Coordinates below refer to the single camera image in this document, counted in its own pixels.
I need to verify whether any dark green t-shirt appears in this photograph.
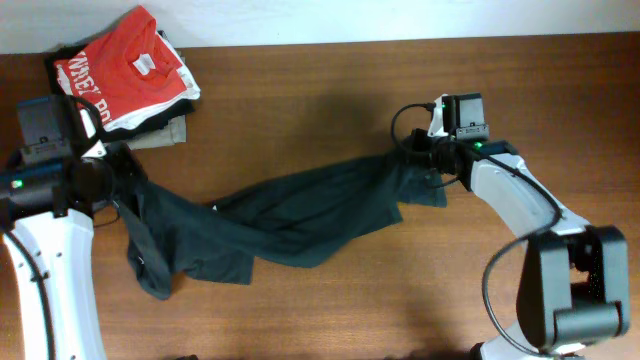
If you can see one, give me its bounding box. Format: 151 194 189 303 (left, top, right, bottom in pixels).
115 153 447 300

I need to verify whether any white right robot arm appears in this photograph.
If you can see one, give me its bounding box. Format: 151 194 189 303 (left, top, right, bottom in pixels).
407 129 631 359

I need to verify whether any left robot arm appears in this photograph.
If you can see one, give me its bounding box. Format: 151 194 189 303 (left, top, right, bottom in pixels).
1 144 141 359

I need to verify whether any olive grey folded garment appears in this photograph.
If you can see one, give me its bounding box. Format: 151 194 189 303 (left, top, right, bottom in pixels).
120 52 200 149

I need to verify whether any red folded t-shirt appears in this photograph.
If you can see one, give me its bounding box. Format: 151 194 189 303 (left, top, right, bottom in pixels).
53 4 189 126

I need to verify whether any black folded shirt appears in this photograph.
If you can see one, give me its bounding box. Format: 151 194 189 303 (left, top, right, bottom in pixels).
44 43 195 142

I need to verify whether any white folded shirt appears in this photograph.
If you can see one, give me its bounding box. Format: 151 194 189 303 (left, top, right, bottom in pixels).
55 34 202 132

